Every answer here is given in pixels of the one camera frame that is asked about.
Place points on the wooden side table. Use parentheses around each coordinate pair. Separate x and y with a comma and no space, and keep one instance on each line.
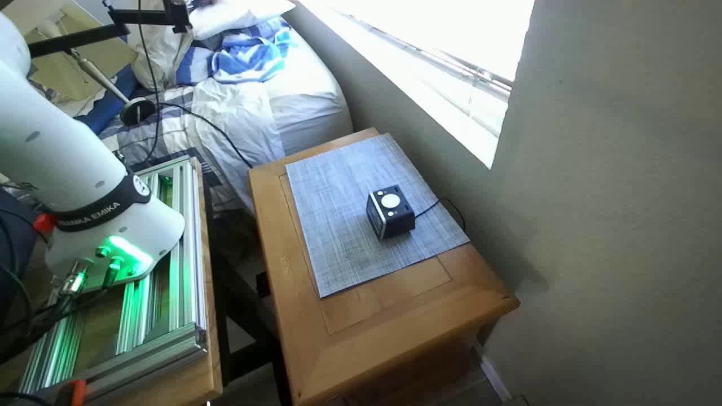
(379,338)

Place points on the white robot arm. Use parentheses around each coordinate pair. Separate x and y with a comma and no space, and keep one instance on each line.
(110,225)

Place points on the blue white striped cloth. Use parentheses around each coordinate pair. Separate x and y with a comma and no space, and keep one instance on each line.
(244,54)

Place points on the black cube device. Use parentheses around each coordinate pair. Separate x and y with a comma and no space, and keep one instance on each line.
(388,213)

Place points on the aluminium rail frame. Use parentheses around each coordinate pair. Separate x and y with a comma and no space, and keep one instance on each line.
(148,340)

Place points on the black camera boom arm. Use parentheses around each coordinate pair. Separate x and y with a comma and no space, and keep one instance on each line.
(173,12)

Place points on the grey woven placemat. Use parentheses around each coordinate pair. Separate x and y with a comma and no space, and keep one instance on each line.
(331,194)

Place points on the bed with white bedding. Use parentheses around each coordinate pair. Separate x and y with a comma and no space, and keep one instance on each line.
(228,127)

